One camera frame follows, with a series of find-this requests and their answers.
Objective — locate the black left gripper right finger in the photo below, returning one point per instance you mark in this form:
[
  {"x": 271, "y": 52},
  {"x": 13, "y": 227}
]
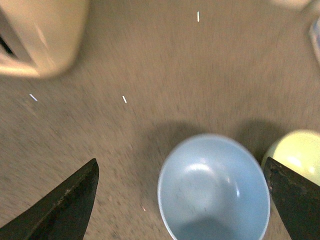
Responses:
[{"x": 296, "y": 199}]

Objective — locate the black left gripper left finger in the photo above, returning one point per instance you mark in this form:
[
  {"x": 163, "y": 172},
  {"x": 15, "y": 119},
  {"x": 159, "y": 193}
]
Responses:
[{"x": 63, "y": 214}]

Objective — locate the green bowl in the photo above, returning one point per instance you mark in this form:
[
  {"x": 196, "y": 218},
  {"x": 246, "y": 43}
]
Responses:
[{"x": 299, "y": 151}]

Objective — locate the blue bowl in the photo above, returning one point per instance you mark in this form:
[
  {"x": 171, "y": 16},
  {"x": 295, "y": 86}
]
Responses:
[{"x": 211, "y": 187}]

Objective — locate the cream two-slot toaster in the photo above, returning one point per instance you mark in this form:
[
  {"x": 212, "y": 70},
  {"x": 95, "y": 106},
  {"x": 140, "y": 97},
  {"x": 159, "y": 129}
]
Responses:
[{"x": 40, "y": 38}]

